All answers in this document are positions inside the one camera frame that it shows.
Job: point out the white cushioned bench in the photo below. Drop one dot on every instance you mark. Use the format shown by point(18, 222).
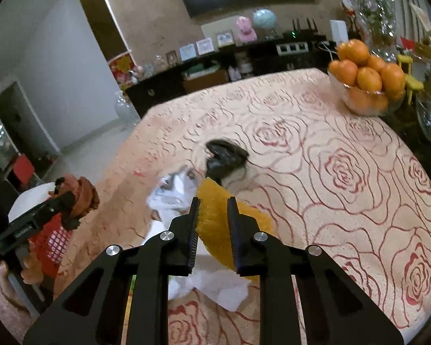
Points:
point(25, 197)

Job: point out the glass vase with flowers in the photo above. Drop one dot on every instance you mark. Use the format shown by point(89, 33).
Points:
point(377, 18)

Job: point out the dark wooden cabinet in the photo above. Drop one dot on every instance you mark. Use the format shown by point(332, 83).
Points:
point(158, 90)

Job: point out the black router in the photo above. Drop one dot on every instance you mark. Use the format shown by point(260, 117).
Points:
point(303, 30)

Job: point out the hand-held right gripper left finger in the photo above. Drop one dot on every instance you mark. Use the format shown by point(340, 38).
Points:
point(179, 251)

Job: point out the person's left hand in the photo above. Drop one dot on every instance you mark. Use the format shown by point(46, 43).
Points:
point(32, 266)

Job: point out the white picture frame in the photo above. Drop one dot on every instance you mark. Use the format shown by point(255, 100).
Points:
point(187, 52)
point(205, 46)
point(225, 38)

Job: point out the rose-patterned tablecloth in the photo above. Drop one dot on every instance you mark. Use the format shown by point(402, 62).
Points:
point(309, 143)

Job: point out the red white figurine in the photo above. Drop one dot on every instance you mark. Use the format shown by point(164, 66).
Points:
point(348, 10)

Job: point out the white crumpled tissue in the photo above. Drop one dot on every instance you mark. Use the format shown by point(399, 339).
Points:
point(215, 287)

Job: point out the pink plush toy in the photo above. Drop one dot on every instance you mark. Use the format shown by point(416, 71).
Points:
point(246, 28)

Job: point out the red chair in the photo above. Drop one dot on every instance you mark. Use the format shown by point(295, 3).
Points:
point(23, 169)

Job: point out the small dark photo frame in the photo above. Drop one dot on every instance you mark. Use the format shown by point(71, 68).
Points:
point(171, 58)

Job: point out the glass fruit bowl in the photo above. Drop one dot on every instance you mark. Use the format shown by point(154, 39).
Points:
point(359, 109)

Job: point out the dark withered peel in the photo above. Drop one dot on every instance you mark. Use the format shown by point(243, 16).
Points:
point(226, 154)

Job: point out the white power strip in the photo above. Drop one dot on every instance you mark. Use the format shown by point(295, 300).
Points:
point(292, 48)

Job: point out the green paper stack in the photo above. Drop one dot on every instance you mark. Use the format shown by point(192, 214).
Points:
point(201, 69)

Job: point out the pile of oranges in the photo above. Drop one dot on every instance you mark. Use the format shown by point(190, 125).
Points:
point(368, 77)

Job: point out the yellow miniature chair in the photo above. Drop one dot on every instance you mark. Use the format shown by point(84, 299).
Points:
point(409, 79)

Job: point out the cat print tissue pack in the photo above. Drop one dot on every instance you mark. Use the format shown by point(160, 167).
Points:
point(172, 187)

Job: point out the white box appliance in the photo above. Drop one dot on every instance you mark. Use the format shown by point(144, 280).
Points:
point(339, 31)

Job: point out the brown box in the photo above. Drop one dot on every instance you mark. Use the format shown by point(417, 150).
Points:
point(204, 81)

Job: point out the striped curtain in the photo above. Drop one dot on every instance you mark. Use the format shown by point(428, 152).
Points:
point(413, 0)

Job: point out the red mesh wastebasket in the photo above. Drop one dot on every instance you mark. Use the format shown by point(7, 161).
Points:
point(54, 244)

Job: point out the red floral poster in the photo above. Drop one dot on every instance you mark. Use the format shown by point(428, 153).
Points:
point(120, 66)

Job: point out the glass dome ornament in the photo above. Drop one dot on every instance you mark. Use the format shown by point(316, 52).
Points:
point(160, 63)

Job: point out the small white bottles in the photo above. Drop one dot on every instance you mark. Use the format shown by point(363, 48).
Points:
point(235, 73)

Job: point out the pale blue globe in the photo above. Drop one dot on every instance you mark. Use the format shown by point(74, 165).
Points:
point(264, 19)

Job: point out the clear water jug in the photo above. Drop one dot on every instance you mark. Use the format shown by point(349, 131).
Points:
point(125, 109)

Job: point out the metal tin can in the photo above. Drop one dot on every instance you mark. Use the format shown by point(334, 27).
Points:
point(244, 63)

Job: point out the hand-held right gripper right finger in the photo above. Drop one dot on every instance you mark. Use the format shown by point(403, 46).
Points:
point(246, 251)

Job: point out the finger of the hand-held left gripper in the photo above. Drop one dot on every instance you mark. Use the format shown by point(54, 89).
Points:
point(54, 206)

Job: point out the orange fruit peel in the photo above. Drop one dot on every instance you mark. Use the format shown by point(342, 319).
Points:
point(213, 215)

